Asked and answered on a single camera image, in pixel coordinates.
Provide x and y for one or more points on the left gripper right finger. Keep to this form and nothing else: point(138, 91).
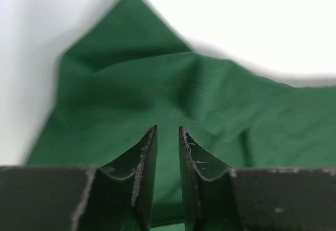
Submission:
point(217, 196)

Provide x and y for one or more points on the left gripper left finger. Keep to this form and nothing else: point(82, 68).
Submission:
point(116, 196)

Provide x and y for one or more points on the green t shirt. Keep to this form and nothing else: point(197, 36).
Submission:
point(131, 72)

